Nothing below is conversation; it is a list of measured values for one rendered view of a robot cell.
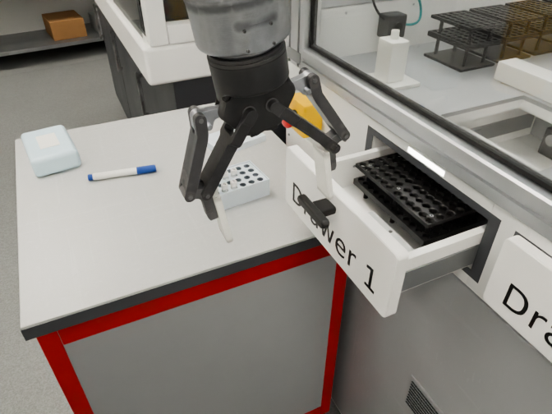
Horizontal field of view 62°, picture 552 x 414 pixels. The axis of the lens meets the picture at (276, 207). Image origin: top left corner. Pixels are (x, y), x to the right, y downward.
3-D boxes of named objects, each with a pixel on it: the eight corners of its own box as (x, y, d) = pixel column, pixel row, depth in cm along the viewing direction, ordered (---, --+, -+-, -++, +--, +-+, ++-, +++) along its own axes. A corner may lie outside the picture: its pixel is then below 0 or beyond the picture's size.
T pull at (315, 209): (322, 231, 61) (323, 223, 60) (296, 201, 66) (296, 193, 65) (345, 224, 62) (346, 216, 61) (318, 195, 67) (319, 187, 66)
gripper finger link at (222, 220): (220, 195, 49) (213, 198, 49) (233, 241, 54) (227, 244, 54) (211, 181, 51) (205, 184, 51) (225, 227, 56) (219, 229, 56)
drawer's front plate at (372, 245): (384, 319, 59) (397, 257, 52) (285, 200, 80) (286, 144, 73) (395, 315, 59) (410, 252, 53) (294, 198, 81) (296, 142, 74)
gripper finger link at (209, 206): (209, 182, 49) (181, 192, 48) (218, 218, 52) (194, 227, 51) (204, 175, 50) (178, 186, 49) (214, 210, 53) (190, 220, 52)
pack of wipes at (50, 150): (83, 167, 100) (78, 149, 97) (36, 179, 96) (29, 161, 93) (67, 139, 110) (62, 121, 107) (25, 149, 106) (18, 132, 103)
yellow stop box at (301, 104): (300, 140, 93) (301, 107, 89) (284, 126, 98) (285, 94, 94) (322, 135, 95) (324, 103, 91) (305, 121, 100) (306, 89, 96)
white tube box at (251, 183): (213, 213, 86) (211, 197, 84) (195, 191, 92) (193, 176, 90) (269, 195, 91) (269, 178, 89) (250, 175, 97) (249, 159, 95)
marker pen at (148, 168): (89, 182, 95) (86, 176, 94) (89, 178, 96) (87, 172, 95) (156, 172, 98) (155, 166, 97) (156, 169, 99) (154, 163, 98)
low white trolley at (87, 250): (125, 531, 110) (19, 328, 65) (90, 338, 155) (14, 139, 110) (332, 430, 130) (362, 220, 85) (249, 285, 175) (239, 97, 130)
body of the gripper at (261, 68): (215, 69, 39) (236, 158, 45) (303, 40, 41) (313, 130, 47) (190, 44, 44) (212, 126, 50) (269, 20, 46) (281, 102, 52)
